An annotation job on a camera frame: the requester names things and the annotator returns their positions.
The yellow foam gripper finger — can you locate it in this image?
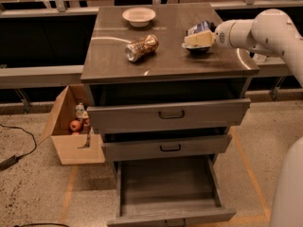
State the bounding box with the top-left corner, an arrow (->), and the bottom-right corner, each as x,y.
184,30 -> 215,47

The blue chip bag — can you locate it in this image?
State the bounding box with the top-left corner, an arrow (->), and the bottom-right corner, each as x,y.
182,21 -> 216,53

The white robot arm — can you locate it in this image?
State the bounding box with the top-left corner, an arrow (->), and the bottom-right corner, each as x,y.
183,9 -> 303,227

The grey drawer cabinet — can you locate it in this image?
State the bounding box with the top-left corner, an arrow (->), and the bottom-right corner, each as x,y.
80,2 -> 260,227

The top grey drawer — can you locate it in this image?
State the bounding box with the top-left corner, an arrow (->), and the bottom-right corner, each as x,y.
88,98 -> 250,134

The grey drawer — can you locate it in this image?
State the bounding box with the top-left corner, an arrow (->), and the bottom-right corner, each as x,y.
88,98 -> 250,134
101,134 -> 232,162
107,156 -> 236,227

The middle grey drawer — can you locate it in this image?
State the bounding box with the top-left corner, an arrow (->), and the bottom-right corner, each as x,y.
101,134 -> 232,162

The bottom grey drawer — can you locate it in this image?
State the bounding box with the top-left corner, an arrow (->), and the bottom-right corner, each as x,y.
107,156 -> 236,227

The clear sanitizer bottle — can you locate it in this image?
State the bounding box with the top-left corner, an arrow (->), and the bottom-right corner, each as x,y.
253,53 -> 267,62

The crushed gold can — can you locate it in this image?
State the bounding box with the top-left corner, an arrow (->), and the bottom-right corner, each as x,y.
125,34 -> 159,62

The white bowl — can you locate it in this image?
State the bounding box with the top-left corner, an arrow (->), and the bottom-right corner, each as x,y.
122,8 -> 156,27

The red apple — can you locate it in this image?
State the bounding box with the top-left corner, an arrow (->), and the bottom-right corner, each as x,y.
69,120 -> 82,132

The cardboard box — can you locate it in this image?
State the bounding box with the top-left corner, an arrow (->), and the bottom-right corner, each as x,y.
38,84 -> 105,165

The black power cable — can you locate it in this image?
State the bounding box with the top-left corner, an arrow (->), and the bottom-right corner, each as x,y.
0,123 -> 38,172

